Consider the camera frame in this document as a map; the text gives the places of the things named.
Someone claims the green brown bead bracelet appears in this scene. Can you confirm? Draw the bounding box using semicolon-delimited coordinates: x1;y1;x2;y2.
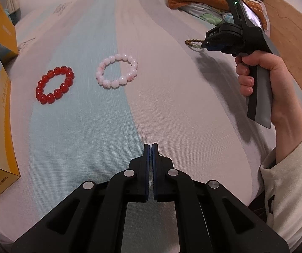
185;39;207;49

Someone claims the floral pillow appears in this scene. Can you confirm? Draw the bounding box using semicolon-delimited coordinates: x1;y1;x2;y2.
179;2;234;25

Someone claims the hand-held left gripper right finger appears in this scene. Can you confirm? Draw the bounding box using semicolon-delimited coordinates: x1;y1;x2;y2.
152;142;290;253

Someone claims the cream curtain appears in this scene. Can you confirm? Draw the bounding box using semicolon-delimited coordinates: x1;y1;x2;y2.
4;0;22;12

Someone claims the person's right forearm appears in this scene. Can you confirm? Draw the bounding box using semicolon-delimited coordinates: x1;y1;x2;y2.
259;112;302;252

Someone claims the brown cardboard box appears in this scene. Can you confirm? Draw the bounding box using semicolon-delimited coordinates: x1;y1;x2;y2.
0;1;19;62

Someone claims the red bead bracelet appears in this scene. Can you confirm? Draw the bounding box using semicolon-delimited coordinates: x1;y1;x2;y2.
35;66;75;105

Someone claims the pale pink bead bracelet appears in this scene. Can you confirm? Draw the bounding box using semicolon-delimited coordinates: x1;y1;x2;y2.
96;54;138;89

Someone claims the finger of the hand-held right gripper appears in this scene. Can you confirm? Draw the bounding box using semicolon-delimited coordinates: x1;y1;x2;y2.
203;40;228;54

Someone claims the person's right hand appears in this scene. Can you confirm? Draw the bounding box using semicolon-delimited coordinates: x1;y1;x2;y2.
235;52;302;125

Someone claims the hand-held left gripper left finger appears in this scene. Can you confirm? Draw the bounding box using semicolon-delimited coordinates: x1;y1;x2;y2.
11;144;151;253

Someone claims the wooden headboard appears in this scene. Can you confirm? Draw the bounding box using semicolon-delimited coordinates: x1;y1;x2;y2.
261;0;302;127

